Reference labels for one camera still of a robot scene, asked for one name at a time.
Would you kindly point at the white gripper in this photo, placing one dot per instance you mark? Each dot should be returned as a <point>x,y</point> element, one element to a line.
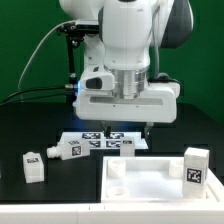
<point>126,97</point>

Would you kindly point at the white square tabletop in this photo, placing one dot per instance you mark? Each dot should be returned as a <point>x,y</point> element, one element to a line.
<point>151,179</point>

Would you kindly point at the white marker plate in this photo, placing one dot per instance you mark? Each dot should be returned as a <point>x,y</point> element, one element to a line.
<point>99,141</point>

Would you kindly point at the black camera on stand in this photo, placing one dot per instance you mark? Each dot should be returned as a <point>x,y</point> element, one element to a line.
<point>74,32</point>

